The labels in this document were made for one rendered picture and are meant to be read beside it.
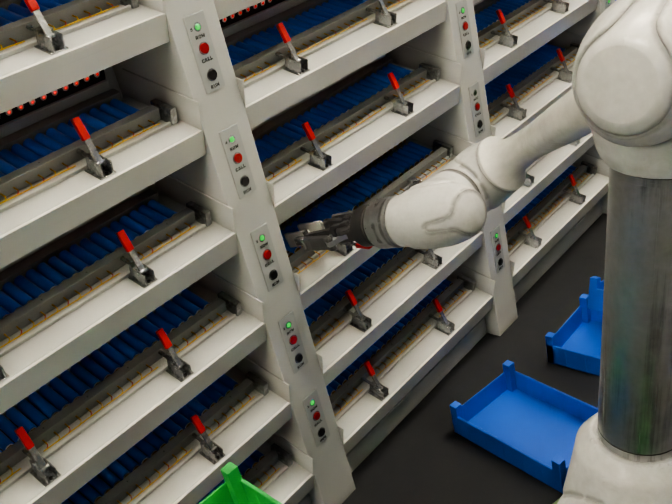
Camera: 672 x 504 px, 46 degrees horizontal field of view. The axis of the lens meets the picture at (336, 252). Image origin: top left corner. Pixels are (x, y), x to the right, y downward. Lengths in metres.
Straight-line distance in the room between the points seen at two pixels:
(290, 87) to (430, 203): 0.35
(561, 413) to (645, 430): 0.88
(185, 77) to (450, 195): 0.45
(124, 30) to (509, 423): 1.19
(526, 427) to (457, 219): 0.75
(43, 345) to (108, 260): 0.18
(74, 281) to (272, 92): 0.46
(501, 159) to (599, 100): 0.59
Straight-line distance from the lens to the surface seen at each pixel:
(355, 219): 1.39
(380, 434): 1.89
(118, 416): 1.36
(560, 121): 1.10
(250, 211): 1.39
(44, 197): 1.21
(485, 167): 1.34
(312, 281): 1.54
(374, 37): 1.60
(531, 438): 1.84
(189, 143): 1.30
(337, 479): 1.75
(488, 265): 2.03
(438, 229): 1.26
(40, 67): 1.16
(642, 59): 0.75
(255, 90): 1.41
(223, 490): 1.24
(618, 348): 0.97
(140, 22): 1.24
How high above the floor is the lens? 1.25
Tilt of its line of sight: 27 degrees down
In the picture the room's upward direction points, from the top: 15 degrees counter-clockwise
